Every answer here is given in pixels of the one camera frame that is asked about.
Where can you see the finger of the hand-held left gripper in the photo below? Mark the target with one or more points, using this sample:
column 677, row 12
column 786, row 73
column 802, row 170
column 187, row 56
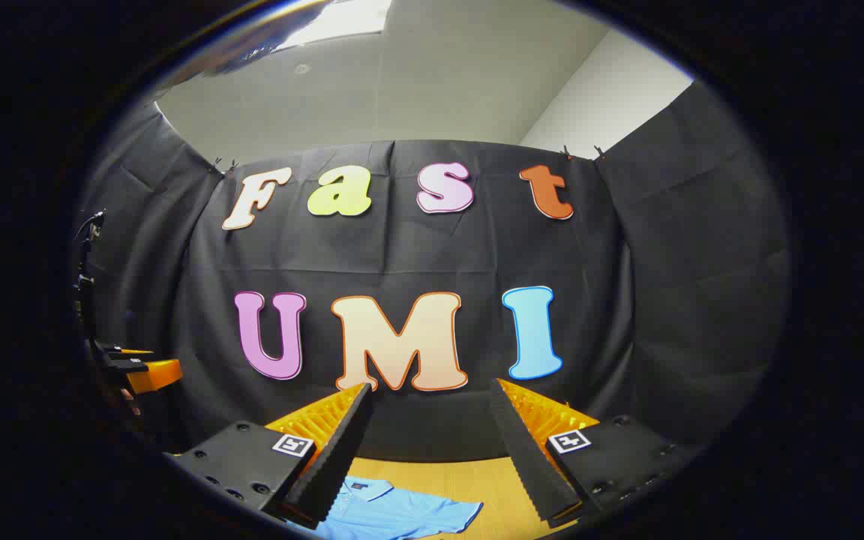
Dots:
column 154, row 375
column 128, row 354

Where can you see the bright ceiling light panel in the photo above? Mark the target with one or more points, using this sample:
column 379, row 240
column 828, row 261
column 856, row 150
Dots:
column 342, row 19

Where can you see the light blue T-shirt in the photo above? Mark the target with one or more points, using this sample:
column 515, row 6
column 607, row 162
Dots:
column 394, row 514

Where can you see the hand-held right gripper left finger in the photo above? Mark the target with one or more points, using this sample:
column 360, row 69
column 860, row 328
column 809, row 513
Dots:
column 338, row 457

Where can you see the black backdrop cloth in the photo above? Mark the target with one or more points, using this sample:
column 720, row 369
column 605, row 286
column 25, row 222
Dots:
column 477, row 247

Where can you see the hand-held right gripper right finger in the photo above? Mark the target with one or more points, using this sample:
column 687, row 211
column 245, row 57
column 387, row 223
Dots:
column 526, row 457

